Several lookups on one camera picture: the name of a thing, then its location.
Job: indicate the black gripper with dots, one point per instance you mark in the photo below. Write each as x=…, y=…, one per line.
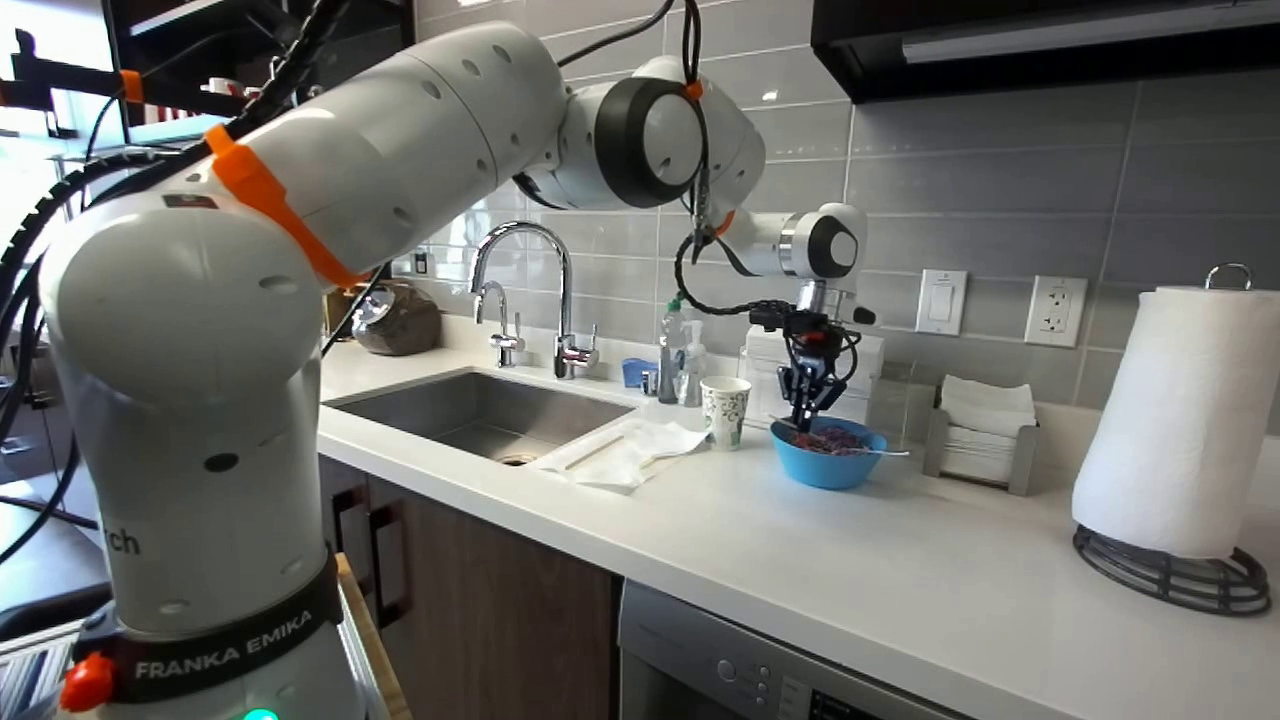
x=822, y=360

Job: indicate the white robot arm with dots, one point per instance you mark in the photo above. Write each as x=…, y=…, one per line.
x=185, y=336

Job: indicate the blue bowl with beads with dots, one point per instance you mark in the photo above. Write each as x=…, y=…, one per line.
x=828, y=452

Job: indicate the white napkin box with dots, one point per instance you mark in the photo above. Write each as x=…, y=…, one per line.
x=762, y=360

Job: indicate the green cap soap bottle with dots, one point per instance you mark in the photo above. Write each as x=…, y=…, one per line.
x=669, y=355

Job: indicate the metal napkin holder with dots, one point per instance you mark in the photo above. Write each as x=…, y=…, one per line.
x=982, y=432

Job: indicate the white cloth towel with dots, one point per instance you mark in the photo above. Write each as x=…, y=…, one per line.
x=626, y=450

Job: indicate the white power outlet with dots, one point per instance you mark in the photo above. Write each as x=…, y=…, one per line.
x=1052, y=308

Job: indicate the black range hood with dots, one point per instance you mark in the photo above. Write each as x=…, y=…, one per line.
x=896, y=49

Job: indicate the stainless steel sink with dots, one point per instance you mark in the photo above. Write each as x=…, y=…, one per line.
x=476, y=412

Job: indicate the stainless dishwasher front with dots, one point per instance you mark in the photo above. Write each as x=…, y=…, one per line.
x=683, y=662

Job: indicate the white paper towel roll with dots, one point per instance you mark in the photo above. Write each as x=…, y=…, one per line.
x=1185, y=419

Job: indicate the dark basket with foil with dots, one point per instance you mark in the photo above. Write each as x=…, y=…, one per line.
x=387, y=317

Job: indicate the wooden cabinet door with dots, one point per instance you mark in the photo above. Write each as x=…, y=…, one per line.
x=476, y=622

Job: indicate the black paper towel stand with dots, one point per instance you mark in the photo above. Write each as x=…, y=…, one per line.
x=1232, y=587

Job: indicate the white light switch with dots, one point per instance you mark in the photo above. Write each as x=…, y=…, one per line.
x=940, y=303

